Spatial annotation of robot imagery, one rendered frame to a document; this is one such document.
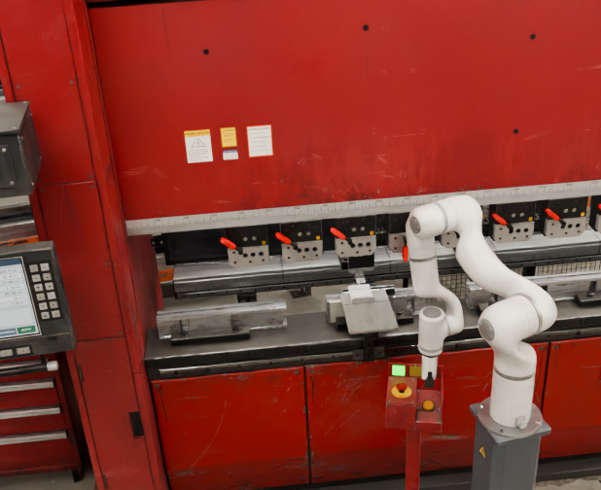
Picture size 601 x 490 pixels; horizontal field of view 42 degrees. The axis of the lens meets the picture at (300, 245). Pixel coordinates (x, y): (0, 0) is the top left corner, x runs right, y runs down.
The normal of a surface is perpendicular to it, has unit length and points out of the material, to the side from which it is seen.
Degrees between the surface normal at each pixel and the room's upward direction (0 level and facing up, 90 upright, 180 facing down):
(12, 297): 90
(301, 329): 0
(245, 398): 90
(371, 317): 0
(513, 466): 90
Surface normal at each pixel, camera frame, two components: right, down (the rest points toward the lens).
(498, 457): -0.48, 0.44
